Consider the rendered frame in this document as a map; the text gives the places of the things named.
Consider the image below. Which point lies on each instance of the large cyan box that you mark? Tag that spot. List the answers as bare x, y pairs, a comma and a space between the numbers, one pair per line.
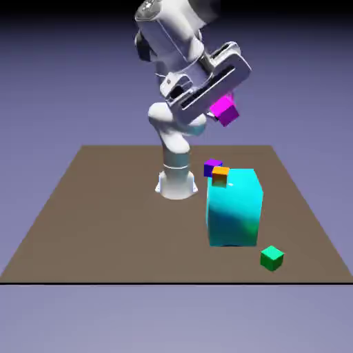
234, 209

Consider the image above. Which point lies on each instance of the small purple cube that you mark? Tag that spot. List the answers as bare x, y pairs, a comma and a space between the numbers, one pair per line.
209, 165

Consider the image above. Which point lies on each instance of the small orange cube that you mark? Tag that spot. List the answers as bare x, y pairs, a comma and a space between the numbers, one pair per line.
219, 176

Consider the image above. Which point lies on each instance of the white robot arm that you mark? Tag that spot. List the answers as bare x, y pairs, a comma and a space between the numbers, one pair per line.
176, 165

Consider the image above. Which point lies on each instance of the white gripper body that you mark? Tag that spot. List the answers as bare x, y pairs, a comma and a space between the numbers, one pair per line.
212, 88

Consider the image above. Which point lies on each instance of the small magenta cube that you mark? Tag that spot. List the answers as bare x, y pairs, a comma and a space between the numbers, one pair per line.
224, 111

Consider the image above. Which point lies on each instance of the small green cube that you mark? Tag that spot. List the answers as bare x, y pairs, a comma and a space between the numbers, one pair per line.
271, 257

